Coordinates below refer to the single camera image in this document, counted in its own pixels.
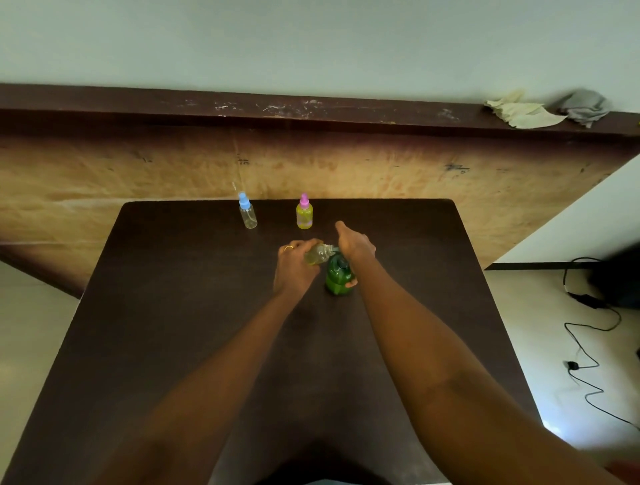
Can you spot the person's left hand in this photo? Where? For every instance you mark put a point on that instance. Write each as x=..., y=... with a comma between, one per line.
x=291, y=272

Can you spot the clear spray bottle blue cap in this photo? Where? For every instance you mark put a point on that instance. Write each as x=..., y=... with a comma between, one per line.
x=247, y=212

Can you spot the person's right thumb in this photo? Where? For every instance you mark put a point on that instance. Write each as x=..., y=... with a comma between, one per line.
x=352, y=283

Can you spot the dark bag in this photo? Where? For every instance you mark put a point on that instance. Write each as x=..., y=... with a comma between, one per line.
x=617, y=280

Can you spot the brown wooden panel with ledge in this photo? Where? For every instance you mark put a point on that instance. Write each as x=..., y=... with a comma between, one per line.
x=150, y=165

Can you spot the small clear bottle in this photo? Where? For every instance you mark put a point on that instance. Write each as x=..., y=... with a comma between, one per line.
x=318, y=254

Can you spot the grey crumpled cloth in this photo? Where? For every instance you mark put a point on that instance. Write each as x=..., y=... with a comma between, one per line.
x=585, y=106

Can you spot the person's left fingers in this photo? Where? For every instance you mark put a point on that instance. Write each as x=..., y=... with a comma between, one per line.
x=297, y=245

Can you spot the cream crumpled cloth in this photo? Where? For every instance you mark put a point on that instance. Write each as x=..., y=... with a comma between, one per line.
x=522, y=113

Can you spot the person's left forearm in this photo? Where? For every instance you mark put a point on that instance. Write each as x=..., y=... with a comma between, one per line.
x=220, y=379

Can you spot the person's right forearm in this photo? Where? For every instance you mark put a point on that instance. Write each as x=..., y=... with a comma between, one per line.
x=440, y=379

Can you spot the yellow spray bottle pink cap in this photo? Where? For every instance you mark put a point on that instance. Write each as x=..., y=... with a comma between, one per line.
x=304, y=213

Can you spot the green pump bottle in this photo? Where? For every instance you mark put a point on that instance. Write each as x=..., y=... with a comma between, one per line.
x=337, y=276

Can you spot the person's right hand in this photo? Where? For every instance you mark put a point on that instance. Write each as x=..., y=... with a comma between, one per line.
x=357, y=246

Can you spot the black power adapter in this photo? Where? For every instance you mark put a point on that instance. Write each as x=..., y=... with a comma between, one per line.
x=587, y=300

